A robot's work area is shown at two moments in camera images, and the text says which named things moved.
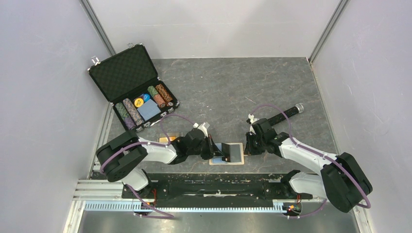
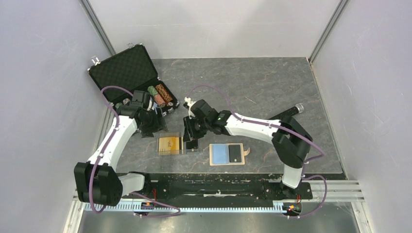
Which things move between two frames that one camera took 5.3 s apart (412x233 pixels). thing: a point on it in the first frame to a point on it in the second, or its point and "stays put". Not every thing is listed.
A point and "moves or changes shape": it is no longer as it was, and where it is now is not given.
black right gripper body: [255, 145] to [200, 127]
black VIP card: [234, 153] stays put
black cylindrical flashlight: [299, 108] stays put
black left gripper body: [207, 150] to [152, 124]
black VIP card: [225, 152] moves or changes shape
